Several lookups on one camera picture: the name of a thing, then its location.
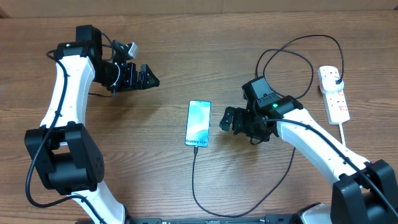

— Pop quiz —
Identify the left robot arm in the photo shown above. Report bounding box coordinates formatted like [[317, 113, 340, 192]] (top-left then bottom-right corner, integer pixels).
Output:
[[24, 25, 160, 223]]

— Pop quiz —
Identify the black USB charging cable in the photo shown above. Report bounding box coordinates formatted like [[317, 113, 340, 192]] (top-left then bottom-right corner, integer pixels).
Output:
[[191, 34, 345, 218]]

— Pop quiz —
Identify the white charger plug adapter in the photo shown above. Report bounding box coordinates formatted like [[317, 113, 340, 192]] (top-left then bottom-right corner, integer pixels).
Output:
[[320, 77, 345, 94]]

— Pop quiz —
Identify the white power strip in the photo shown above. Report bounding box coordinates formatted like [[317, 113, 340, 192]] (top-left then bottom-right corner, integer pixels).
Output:
[[318, 65, 350, 124]]

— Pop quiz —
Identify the white power strip cord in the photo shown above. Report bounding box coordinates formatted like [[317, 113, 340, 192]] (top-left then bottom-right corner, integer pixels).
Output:
[[338, 123, 347, 147]]

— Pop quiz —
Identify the Galaxy S24+ smartphone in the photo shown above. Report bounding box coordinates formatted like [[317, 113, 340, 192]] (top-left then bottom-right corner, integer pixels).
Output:
[[185, 100, 211, 147]]

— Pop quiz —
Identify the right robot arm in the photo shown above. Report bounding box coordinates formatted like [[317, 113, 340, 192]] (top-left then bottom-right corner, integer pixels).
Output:
[[220, 78, 397, 223]]

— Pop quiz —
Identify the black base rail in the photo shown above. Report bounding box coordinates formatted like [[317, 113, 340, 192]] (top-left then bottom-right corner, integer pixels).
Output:
[[126, 214, 300, 224]]

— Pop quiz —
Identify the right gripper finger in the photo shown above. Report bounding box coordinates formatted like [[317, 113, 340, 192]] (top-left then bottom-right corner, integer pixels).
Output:
[[232, 108, 249, 135], [219, 106, 236, 132]]

